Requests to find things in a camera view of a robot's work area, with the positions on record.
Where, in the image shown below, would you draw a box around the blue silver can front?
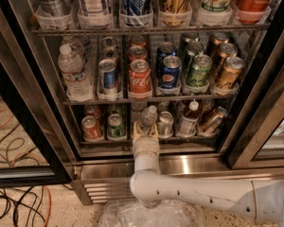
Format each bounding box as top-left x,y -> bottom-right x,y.
98,59 -> 118,95

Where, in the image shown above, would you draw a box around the clear plastic bag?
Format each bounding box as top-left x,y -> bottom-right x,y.
98,200 -> 204,227

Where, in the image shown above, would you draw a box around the fridge glass door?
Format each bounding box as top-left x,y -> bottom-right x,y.
0,0 -> 75,187
226,47 -> 284,170

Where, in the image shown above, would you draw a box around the gold can second row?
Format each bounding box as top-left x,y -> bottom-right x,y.
211,43 -> 238,75

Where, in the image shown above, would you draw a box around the orange cable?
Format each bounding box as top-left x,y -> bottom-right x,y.
0,107 -> 52,227

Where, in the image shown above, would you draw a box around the gold tall can top shelf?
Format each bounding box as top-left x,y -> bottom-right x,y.
159,0 -> 189,26

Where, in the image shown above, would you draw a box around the green can second row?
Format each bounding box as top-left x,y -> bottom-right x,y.
183,42 -> 204,71

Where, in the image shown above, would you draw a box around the fridge glass door left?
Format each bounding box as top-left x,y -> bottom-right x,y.
0,0 -> 75,187

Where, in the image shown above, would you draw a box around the green can bottom shelf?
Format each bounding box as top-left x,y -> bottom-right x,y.
108,113 -> 126,139

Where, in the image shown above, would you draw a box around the red Coca-Cola can front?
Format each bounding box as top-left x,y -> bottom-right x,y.
129,60 -> 151,94

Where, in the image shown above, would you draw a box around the red can bottom shelf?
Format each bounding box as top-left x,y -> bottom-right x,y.
81,115 -> 102,140

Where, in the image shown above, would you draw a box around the blue Pepsi can front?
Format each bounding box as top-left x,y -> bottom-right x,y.
159,55 -> 182,89

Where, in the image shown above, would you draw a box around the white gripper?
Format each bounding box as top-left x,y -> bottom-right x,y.
133,121 -> 160,173

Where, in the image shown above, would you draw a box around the fridge glass door right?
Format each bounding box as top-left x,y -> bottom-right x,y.
226,47 -> 284,170

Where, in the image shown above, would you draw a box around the stainless fridge base grille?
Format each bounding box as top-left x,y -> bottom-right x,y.
71,154 -> 284,205

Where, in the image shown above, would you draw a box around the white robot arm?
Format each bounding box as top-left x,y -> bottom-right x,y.
130,124 -> 284,227

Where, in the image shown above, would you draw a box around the red can second row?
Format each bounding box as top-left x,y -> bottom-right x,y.
127,45 -> 148,64

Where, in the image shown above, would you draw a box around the silver can bottom shelf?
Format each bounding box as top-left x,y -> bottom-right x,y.
156,111 -> 173,138

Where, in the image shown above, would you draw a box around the brown tea bottle white cap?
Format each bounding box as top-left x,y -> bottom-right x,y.
176,100 -> 202,138

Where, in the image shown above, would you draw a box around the gold can bottom shelf tilted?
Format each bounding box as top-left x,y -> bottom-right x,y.
199,106 -> 228,133

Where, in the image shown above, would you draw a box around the clear water bottle bottom shelf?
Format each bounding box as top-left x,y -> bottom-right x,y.
138,105 -> 158,135

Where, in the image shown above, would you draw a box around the black cables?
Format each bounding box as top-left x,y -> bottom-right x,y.
0,123 -> 74,227

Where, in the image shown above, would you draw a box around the gold soda can front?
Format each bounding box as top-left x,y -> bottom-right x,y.
214,57 -> 245,90

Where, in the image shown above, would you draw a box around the silver can second row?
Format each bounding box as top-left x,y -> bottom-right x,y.
100,47 -> 119,61

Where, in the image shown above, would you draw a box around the large Coca-Cola bottle top shelf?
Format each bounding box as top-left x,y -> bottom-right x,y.
232,0 -> 271,25

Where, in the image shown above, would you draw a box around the clear water bottle shelf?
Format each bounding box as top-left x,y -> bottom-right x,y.
138,105 -> 158,135
58,44 -> 92,102

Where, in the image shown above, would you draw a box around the blue tall can top shelf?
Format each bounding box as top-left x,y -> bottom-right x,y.
121,0 -> 151,27

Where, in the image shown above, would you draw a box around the clear water bottle middle shelf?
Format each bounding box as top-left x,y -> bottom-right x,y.
58,44 -> 92,102

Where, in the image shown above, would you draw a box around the white patterned bottle top shelf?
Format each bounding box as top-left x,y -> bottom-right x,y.
78,0 -> 113,28

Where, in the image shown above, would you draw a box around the green soda can front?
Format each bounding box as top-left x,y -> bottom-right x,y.
186,54 -> 212,87

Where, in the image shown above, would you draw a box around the blue Pepsi can second row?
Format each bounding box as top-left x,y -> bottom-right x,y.
156,42 -> 177,61

